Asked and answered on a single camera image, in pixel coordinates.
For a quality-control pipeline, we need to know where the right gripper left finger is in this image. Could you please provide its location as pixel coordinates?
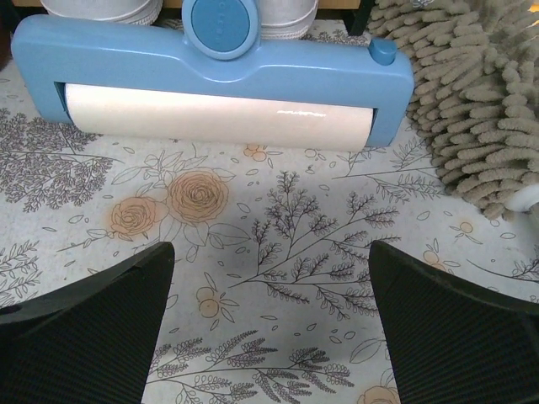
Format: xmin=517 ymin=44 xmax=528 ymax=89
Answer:
xmin=1 ymin=242 xmax=174 ymax=403

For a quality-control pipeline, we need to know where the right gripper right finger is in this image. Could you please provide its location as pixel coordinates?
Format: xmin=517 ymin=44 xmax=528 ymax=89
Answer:
xmin=369 ymin=242 xmax=538 ymax=403

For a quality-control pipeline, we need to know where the blue lint roller mop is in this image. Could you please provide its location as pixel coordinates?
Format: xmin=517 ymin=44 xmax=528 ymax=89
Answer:
xmin=11 ymin=1 xmax=414 ymax=152

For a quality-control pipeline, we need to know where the beige chenille duster mop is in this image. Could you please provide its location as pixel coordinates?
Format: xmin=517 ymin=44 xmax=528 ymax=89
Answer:
xmin=368 ymin=1 xmax=538 ymax=219

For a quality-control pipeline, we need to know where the white sneakers pair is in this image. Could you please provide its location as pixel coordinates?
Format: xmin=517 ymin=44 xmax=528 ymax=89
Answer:
xmin=40 ymin=0 xmax=321 ymax=41

